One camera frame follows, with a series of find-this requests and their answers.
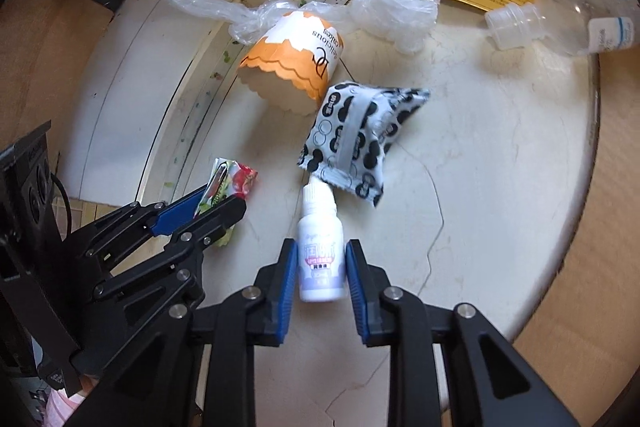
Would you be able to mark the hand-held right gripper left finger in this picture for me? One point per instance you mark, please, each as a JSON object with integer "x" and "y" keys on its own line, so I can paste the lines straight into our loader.
{"x": 285, "y": 289}

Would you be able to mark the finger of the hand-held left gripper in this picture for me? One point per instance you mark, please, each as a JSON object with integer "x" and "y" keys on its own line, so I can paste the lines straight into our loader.
{"x": 220, "y": 219}
{"x": 175, "y": 213}

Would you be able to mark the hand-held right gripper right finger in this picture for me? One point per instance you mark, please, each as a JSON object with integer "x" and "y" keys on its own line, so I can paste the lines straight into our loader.
{"x": 357, "y": 292}

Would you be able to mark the red and green candy wrapper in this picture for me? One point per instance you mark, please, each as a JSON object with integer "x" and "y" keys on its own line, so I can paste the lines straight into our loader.
{"x": 235, "y": 179}

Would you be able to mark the small white dropper bottle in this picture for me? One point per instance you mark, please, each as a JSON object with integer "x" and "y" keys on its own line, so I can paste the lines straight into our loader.
{"x": 322, "y": 267}

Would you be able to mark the black dotted tissue packet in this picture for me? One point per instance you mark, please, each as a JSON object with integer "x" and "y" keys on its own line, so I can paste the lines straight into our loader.
{"x": 350, "y": 137}

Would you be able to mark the orange paper cake cup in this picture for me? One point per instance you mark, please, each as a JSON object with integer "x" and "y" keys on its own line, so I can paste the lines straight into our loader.
{"x": 285, "y": 62}

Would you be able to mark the pink pants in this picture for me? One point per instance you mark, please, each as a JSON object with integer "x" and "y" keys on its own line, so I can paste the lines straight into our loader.
{"x": 62, "y": 407}

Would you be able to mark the clear plastic bottle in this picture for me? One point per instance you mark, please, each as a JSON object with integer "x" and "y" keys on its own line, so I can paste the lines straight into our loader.
{"x": 565, "y": 7}

